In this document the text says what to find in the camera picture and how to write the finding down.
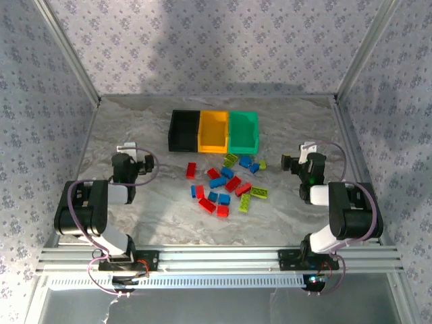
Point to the small lime green lego brick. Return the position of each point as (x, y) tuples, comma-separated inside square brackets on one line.
[(262, 164)]

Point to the long lime green lego brick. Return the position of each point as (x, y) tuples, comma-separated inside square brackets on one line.
[(245, 202), (259, 192)]

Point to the black plastic bin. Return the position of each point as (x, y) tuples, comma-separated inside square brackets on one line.
[(184, 133)]

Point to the green plastic bin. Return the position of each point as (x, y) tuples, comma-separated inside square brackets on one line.
[(243, 148)]

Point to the narrow blue lego brick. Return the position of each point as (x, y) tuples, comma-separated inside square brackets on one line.
[(193, 191)]

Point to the narrow red lego brick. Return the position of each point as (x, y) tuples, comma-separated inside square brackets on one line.
[(200, 191)]

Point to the large red lego brick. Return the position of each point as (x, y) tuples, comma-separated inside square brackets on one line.
[(233, 184), (207, 205)]

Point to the yellow plastic bin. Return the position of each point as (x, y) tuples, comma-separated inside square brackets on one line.
[(212, 148)]

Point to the small blue lego brick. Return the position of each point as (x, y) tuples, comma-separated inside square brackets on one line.
[(213, 196)]

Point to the long blue lego brick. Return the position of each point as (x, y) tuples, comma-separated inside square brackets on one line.
[(217, 182)]

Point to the square red lego brick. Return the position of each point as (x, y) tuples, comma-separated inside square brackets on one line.
[(223, 211)]

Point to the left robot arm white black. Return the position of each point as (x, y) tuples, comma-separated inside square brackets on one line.
[(81, 209)]

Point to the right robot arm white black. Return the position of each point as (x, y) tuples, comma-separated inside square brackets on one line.
[(354, 216)]

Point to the floral patterned fabric panel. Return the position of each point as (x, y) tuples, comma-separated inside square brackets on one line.
[(20, 135), (216, 40), (411, 135)]

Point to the wide aluminium extrusion beam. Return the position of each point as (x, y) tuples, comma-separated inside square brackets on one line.
[(219, 256)]

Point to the black electronics module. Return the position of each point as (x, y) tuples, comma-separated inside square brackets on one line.
[(314, 285), (125, 280)]

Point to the grey metal sheet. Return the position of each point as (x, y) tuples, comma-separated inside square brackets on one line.
[(219, 307)]

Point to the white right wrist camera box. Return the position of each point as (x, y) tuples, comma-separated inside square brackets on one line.
[(305, 150)]

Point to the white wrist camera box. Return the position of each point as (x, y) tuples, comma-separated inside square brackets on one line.
[(130, 146), (305, 150)]

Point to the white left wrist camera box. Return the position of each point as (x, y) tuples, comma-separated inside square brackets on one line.
[(130, 146)]

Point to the aluminium side rail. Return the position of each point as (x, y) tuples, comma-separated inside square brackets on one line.
[(352, 152), (81, 152)]

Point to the thin aluminium edge rail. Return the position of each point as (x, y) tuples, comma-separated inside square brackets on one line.
[(202, 96)]

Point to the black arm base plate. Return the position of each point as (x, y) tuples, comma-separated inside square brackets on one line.
[(152, 260), (287, 260)]

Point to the aluminium frame post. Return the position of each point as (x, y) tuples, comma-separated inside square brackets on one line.
[(367, 50), (70, 54)]

